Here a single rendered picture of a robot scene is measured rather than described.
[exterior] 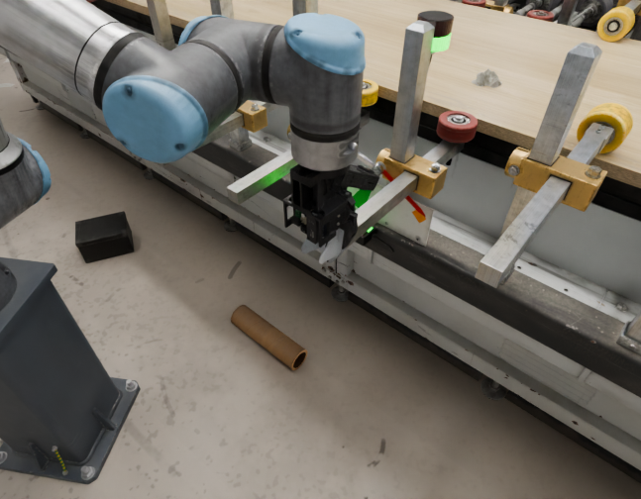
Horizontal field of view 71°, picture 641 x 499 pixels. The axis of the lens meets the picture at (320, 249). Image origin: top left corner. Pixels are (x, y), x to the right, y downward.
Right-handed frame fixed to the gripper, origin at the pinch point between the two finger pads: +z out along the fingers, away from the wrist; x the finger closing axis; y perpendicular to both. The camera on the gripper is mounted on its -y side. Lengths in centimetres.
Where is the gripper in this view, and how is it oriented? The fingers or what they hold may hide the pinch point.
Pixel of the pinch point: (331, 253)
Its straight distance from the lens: 76.6
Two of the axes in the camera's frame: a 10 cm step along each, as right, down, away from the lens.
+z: 0.0, 7.3, 6.9
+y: -6.5, 5.2, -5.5
